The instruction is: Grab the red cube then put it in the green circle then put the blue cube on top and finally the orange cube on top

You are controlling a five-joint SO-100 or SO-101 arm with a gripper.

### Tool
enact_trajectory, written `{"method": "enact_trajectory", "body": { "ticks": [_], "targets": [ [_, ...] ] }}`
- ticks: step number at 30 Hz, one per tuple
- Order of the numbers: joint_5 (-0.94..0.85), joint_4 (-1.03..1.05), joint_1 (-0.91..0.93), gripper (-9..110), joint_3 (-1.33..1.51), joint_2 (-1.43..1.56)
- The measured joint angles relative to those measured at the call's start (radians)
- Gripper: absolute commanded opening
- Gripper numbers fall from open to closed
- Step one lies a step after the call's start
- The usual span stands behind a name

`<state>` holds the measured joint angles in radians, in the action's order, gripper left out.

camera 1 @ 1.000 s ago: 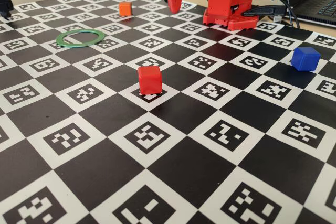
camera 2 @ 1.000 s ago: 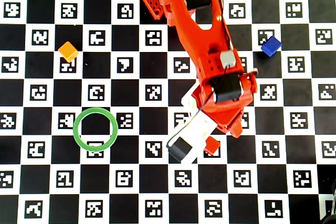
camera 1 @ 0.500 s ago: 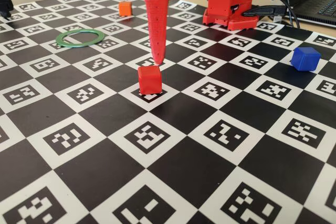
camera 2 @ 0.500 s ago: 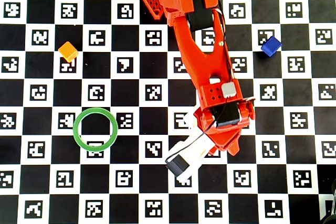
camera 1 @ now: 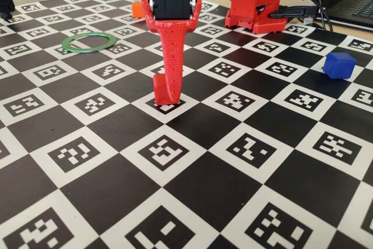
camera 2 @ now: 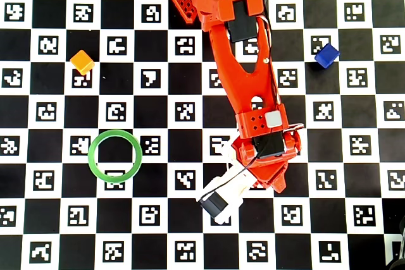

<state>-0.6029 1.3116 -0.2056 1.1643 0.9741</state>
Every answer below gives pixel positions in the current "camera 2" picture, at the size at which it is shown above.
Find orange cube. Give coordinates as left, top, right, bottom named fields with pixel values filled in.
left=70, top=49, right=96, bottom=77

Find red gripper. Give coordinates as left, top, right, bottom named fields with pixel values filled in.
left=232, top=129, right=302, bottom=193

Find green ring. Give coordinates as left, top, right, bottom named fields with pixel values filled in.
left=87, top=129, right=143, bottom=184

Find blue cube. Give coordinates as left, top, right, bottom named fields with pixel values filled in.
left=314, top=43, right=340, bottom=69

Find checkerboard marker mat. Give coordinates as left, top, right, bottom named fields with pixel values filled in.
left=0, top=0, right=405, bottom=270

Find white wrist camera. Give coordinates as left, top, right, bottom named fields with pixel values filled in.
left=196, top=142, right=256, bottom=226

